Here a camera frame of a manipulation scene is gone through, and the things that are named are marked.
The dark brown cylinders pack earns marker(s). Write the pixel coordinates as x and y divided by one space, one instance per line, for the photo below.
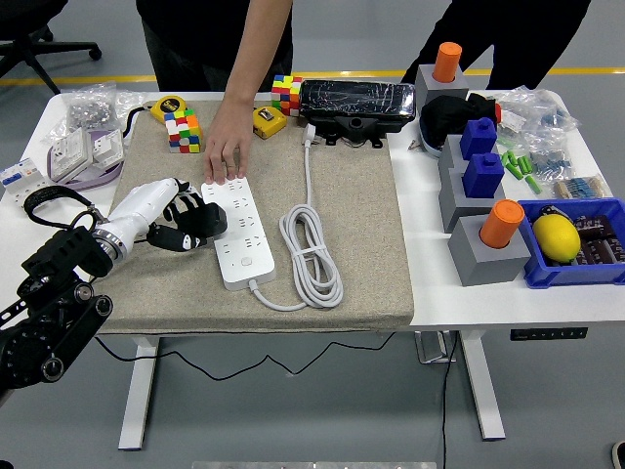
600 244

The clear bag of resistors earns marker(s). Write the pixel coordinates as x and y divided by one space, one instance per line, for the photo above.
581 187

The clear bag of screws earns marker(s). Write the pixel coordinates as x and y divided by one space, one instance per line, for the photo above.
90 110

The person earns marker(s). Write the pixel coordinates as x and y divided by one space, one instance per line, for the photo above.
195 39
517 39

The person's left forearm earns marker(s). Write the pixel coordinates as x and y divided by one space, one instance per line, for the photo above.
251 58

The orange cylinder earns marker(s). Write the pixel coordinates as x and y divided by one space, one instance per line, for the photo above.
500 225
446 61

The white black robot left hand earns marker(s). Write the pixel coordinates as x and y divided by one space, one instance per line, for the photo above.
146 205

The yellow tape measure black label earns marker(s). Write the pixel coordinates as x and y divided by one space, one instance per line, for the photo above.
168 105

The black office chair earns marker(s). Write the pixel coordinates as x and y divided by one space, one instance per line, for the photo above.
29 54

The colourful puzzle cube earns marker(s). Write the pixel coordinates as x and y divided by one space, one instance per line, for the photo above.
183 132
287 95

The blue plastic bin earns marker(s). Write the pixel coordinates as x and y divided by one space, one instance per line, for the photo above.
561 276

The black table control panel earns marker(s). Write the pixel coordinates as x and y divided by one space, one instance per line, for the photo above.
547 334

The silver box under table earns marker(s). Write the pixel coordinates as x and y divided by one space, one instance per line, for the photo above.
432 349

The white wall socket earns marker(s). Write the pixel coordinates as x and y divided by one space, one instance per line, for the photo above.
70 154
105 146

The small black clip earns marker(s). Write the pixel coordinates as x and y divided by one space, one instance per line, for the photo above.
549 211

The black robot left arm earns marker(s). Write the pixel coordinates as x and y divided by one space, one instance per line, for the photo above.
63 259

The white table leg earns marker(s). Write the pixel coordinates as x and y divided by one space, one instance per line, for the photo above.
139 391
481 386

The person's left hand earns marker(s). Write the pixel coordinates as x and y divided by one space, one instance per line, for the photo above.
229 141

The clear bag blue components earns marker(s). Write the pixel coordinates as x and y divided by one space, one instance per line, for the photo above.
549 163

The yellow lemon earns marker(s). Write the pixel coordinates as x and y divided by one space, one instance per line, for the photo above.
556 237

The green plastic wall anchor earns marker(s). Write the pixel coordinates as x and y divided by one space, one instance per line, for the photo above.
513 171
509 159
533 184
525 164

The grey-brown fabric mat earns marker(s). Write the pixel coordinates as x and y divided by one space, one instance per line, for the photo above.
351 220

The black device in plastic film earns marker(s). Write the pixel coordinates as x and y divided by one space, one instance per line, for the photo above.
356 98

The grey square holder block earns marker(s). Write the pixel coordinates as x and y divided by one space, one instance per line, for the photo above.
451 200
451 151
488 268
439 90

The white circuit breaker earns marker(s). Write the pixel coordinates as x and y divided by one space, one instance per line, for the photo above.
19 176

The white power strip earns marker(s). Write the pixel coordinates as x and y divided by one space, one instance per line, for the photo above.
249 259

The large clear parts bag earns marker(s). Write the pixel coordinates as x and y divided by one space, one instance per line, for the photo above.
537 110

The white blue plastic object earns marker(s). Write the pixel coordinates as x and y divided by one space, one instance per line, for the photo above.
434 149

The black shoe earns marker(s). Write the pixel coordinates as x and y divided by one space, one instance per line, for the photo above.
619 456

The yellow tape measure silver clip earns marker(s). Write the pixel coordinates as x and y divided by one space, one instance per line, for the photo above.
273 124

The blue square peg block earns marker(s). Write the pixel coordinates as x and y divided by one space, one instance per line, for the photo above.
483 176
478 139

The black cloth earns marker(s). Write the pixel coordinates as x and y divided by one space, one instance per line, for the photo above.
446 117

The black power adapter plug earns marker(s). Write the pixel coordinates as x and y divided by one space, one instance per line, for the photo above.
217 222

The purple plastic tray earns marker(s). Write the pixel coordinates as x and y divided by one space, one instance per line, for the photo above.
88 184

